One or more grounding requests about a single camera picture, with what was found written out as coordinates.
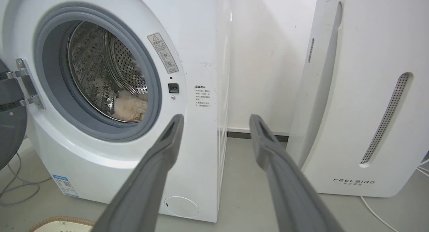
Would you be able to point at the dark grey washing machine door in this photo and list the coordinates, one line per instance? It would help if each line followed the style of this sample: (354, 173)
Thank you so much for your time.
(10, 125)

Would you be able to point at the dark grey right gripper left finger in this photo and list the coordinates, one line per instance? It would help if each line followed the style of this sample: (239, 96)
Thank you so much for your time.
(147, 185)

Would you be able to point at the beige cloth in drum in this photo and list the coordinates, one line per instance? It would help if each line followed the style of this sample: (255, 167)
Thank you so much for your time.
(130, 107)

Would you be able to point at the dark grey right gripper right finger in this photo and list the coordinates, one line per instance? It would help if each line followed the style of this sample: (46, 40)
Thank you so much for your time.
(291, 191)

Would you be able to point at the white front-load washing machine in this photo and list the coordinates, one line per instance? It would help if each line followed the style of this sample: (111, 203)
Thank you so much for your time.
(110, 91)

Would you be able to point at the white Feelbird air purifier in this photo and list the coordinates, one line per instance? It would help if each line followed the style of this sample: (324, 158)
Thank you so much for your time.
(365, 91)

